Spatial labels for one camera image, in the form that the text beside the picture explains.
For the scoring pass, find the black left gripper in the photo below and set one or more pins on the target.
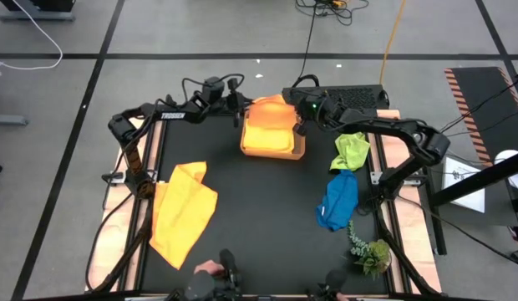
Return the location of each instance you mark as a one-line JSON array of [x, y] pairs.
[[234, 102]]

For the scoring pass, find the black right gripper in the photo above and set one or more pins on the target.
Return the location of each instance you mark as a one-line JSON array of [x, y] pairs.
[[315, 110]]

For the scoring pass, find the orange microfiber towel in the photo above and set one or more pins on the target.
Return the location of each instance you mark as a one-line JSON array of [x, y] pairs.
[[269, 113], [184, 213]]

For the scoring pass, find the yellow microfiber towel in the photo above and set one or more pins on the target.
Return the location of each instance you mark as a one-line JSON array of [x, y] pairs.
[[267, 140]]

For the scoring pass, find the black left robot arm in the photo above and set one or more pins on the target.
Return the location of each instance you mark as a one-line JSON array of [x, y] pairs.
[[173, 115]]

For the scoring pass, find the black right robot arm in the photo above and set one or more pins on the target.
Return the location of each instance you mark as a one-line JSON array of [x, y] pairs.
[[426, 142]]

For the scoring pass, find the green microfiber towel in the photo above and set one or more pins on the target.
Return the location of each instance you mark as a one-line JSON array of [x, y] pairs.
[[351, 150]]

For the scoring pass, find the blue microfiber towel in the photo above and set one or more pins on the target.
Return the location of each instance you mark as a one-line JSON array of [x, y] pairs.
[[338, 200]]

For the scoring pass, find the orange plastic bin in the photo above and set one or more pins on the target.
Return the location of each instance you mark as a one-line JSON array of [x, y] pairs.
[[271, 156]]

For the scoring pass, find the black computer case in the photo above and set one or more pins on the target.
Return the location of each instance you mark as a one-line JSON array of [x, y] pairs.
[[359, 97]]

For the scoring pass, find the artificial green plant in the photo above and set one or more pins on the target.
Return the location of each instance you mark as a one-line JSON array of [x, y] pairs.
[[374, 259]]

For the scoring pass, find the person's hand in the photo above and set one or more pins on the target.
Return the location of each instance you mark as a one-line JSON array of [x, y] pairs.
[[341, 297], [209, 266]]

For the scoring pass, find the light wooden side board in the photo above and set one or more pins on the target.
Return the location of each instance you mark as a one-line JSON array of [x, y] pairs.
[[417, 242], [113, 234]]

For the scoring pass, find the black support leg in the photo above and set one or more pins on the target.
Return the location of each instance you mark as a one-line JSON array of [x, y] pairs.
[[403, 259], [125, 259]]

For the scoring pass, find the black orange striped mat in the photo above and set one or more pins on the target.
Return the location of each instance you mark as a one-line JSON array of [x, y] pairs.
[[480, 92]]

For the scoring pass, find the white paper sheet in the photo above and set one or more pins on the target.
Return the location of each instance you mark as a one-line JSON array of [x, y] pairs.
[[468, 202]]

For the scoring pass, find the black metal beam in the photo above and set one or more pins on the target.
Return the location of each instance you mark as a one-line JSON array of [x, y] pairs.
[[493, 175]]

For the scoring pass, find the white round object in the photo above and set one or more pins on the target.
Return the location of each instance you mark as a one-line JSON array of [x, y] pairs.
[[505, 155]]

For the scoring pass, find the grey desk foot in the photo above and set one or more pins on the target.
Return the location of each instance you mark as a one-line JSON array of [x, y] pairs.
[[33, 17]]

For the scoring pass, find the grey floor bar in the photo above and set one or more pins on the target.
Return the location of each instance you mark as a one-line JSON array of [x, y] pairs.
[[8, 120]]

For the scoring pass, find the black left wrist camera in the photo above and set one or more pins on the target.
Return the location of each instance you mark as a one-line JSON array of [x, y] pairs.
[[213, 88]]

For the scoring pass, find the black stand post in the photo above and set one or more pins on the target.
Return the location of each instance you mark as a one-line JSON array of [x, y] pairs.
[[438, 234]]

